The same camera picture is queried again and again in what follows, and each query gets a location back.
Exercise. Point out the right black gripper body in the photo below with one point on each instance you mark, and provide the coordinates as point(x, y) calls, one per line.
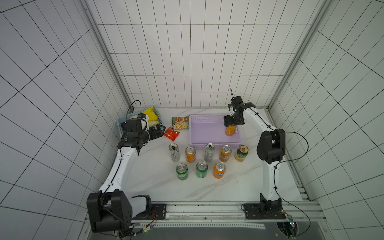
point(231, 122)

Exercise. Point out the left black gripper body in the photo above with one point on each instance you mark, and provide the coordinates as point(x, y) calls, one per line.
point(152, 133)

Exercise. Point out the orange gold can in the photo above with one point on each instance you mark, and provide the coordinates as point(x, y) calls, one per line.
point(230, 130)

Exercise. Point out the silver white drink can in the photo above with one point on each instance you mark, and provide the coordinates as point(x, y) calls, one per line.
point(174, 151)

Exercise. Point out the green gold can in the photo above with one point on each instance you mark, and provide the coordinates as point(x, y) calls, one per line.
point(241, 153)

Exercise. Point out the purple plastic basket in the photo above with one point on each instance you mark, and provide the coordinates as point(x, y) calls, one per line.
point(210, 128)

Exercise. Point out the green Sprite can front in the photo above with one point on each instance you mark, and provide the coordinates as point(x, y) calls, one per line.
point(182, 171)

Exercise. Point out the green sprite can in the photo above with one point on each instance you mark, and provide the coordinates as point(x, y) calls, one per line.
point(201, 169)
point(182, 171)

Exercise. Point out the orange Fanta can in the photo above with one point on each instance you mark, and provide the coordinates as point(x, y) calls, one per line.
point(219, 170)

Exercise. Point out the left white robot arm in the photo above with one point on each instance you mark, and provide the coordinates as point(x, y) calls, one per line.
point(110, 209)

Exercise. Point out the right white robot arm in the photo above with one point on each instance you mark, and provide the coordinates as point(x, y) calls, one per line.
point(270, 149)

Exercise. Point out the blue plastic basket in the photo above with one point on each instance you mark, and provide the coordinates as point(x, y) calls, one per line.
point(135, 114)

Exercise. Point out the yellow napa cabbage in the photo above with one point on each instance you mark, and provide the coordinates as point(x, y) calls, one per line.
point(151, 115)

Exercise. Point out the red snack packet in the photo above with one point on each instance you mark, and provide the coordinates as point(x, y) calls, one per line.
point(171, 134)

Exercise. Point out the green soup mix packet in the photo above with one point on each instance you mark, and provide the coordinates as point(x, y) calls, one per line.
point(180, 123)

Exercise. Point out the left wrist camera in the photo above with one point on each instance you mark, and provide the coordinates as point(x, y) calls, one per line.
point(142, 116)

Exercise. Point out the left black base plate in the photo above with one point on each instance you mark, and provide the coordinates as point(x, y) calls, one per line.
point(145, 209)

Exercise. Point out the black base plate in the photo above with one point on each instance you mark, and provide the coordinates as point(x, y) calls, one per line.
point(145, 209)
point(264, 210)

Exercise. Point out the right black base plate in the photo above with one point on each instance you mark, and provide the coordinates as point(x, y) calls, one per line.
point(264, 210)

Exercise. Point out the aluminium mounting rail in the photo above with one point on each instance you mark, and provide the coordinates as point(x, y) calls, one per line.
point(227, 214)

